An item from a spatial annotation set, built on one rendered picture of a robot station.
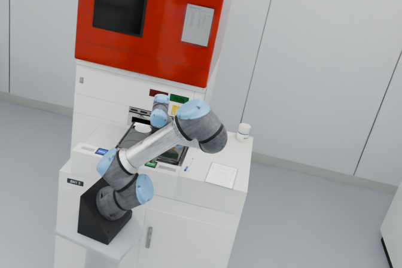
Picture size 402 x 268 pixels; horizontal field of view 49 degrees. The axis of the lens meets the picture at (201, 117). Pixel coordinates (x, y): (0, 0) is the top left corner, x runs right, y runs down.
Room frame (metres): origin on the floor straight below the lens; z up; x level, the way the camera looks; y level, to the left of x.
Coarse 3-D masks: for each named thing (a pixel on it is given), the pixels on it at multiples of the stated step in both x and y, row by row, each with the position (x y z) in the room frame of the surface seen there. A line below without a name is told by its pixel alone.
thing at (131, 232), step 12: (72, 216) 1.58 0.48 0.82; (132, 216) 1.67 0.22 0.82; (60, 228) 1.49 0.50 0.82; (72, 228) 1.51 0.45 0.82; (132, 228) 1.58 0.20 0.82; (72, 240) 1.44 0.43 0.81; (84, 240) 1.45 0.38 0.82; (96, 240) 1.46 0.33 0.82; (120, 240) 1.49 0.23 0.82; (132, 240) 1.50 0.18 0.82; (96, 252) 1.41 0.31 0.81; (108, 252) 1.41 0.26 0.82; (120, 252) 1.42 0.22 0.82; (84, 264) 1.55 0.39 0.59; (96, 264) 1.50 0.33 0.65; (108, 264) 1.51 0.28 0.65
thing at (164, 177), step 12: (84, 144) 1.98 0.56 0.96; (72, 156) 1.90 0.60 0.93; (84, 156) 1.90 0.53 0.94; (96, 156) 1.89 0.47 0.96; (72, 168) 1.90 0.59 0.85; (84, 168) 1.90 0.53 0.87; (144, 168) 1.87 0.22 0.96; (156, 168) 1.89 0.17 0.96; (168, 168) 1.92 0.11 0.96; (180, 168) 1.94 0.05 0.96; (156, 180) 1.87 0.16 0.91; (168, 180) 1.86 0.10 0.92; (156, 192) 1.87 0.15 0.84; (168, 192) 1.86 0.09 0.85
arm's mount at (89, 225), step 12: (84, 192) 1.51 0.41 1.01; (96, 192) 1.56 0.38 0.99; (84, 204) 1.48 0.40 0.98; (84, 216) 1.48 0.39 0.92; (96, 216) 1.48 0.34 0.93; (84, 228) 1.47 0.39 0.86; (96, 228) 1.46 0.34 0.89; (108, 228) 1.48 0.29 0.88; (120, 228) 1.55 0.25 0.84; (108, 240) 1.45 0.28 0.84
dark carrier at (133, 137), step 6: (132, 132) 2.32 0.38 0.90; (138, 132) 2.34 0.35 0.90; (126, 138) 2.24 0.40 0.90; (132, 138) 2.25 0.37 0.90; (138, 138) 2.27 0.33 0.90; (144, 138) 2.28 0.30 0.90; (120, 144) 2.16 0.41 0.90; (126, 144) 2.17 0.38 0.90; (132, 144) 2.19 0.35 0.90; (168, 150) 2.20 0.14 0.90; (174, 150) 2.22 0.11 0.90; (180, 150) 2.23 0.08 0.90; (162, 156) 2.12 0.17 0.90; (168, 156) 2.14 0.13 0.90; (174, 156) 2.15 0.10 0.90; (180, 156) 2.16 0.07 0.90
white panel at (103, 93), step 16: (80, 64) 2.54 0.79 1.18; (96, 64) 2.53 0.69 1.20; (80, 80) 2.53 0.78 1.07; (96, 80) 2.53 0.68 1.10; (112, 80) 2.53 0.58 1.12; (128, 80) 2.52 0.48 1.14; (144, 80) 2.51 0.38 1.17; (160, 80) 2.50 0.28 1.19; (80, 96) 2.54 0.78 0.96; (96, 96) 2.53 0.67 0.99; (112, 96) 2.53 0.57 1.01; (128, 96) 2.52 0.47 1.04; (144, 96) 2.51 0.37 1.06; (192, 96) 2.49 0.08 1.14; (80, 112) 2.54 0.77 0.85; (96, 112) 2.53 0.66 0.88; (112, 112) 2.52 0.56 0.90; (128, 112) 2.52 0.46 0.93
